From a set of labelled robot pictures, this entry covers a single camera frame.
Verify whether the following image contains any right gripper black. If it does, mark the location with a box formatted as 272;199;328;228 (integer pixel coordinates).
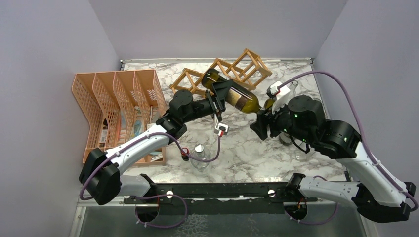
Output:
250;95;314;144

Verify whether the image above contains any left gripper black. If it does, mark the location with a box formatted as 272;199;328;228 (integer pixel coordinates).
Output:
182;79;234;123

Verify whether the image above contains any green wine bottle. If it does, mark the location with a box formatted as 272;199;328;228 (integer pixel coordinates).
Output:
279;133;293;146
201;69;261;114
263;98;275;109

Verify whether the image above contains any tall clear glass bottle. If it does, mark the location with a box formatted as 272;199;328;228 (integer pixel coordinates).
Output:
288;80;299;99

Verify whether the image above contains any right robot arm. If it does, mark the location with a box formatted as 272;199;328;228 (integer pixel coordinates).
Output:
250;95;416;223

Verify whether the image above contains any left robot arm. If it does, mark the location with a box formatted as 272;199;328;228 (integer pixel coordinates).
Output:
79;80;233;205

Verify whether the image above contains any wooden lattice wine rack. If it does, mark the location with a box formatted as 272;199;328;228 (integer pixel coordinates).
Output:
169;48;272;97

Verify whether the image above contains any small red capped jar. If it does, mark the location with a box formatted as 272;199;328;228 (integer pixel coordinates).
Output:
180;147;190;161

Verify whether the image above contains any round clear glass decanter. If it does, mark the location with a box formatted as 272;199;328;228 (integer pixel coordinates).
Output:
189;143;212;172

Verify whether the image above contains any peach plastic file organizer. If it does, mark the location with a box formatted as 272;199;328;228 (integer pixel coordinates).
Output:
72;69;167;161

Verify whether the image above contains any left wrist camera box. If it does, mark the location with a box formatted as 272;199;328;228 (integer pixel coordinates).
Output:
213;116;230;137

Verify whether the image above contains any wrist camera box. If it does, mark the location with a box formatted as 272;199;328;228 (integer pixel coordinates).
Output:
213;116;230;137
266;81;290;114

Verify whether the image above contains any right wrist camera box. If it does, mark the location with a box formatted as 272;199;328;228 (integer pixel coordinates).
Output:
266;81;290;114

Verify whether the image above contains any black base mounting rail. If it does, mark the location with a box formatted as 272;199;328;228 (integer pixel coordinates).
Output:
124;182;303;215

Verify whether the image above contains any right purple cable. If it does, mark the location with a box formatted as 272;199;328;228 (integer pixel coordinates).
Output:
278;71;419;212

